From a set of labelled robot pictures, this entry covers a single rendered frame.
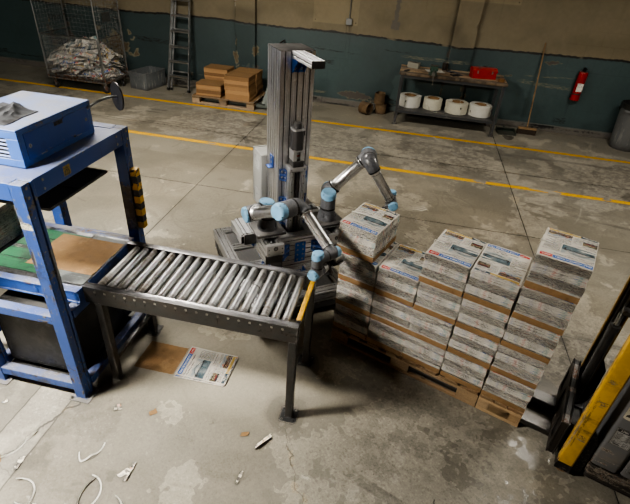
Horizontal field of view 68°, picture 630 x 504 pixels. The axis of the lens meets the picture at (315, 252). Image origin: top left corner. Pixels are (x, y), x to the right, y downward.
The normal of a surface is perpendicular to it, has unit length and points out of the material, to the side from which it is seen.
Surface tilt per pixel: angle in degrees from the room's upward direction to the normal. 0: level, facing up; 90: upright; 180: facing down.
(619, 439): 90
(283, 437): 0
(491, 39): 90
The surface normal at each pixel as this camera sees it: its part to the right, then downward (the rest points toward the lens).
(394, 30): -0.21, 0.53
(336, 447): 0.07, -0.83
